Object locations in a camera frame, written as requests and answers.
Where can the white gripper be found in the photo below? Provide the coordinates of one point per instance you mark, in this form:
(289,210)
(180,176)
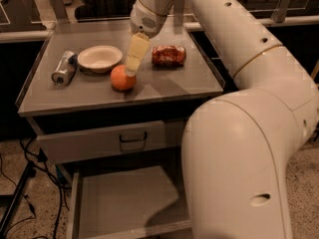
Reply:
(146,21)

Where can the orange fruit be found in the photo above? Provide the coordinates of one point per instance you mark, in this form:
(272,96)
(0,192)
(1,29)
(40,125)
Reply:
(120,80)

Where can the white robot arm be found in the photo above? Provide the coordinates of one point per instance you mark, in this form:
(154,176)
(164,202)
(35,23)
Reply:
(235,148)

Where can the grey drawer cabinet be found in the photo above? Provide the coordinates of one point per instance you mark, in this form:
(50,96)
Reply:
(90,101)

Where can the closed grey upper drawer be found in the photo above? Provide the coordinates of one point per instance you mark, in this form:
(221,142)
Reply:
(113,140)

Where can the open grey lower drawer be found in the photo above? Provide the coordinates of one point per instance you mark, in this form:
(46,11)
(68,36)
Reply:
(145,203)

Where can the red snack bag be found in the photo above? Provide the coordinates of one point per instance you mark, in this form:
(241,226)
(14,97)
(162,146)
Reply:
(170,56)

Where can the white bowl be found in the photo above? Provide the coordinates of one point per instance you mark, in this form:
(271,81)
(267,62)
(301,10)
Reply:
(100,59)

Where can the silver soda can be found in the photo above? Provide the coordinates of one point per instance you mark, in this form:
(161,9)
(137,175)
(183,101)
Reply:
(66,69)

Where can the black tripod leg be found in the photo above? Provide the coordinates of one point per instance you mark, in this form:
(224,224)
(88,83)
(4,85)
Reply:
(14,199)

